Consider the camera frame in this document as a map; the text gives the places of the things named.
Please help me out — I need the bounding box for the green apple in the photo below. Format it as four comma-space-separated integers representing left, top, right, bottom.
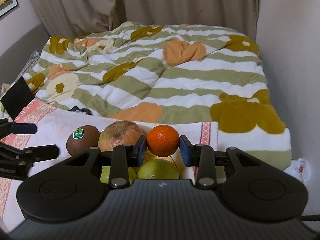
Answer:
137, 159, 180, 180
100, 166, 137, 185

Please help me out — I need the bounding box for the small mandarin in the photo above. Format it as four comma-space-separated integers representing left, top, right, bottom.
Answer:
146, 125, 180, 157

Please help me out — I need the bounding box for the brown kiwi with sticker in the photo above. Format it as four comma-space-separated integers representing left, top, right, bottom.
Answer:
66, 125, 100, 155

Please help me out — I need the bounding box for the cream fruit bowl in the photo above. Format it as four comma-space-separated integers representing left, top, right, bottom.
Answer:
128, 150, 195, 184

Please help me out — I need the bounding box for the large yellow-red apple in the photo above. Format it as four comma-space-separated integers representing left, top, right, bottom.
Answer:
98, 120, 144, 152

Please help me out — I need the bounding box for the black laptop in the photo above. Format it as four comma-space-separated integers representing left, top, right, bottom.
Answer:
1, 77, 35, 120

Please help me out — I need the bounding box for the green apple in bowl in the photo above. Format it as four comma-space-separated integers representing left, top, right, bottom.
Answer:
137, 159, 180, 180

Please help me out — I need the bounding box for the pink white towel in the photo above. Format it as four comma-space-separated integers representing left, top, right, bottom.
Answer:
1, 99, 218, 232

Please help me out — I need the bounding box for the striped floral duvet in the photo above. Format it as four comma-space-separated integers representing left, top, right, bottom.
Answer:
24, 22, 291, 170

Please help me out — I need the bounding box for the white plastic bag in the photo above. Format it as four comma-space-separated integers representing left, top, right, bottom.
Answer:
284, 158, 311, 184

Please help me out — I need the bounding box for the beige curtain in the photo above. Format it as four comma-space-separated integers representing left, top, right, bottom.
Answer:
30, 0, 259, 38

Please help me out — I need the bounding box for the black cable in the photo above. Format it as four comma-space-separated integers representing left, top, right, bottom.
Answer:
298, 214, 320, 222

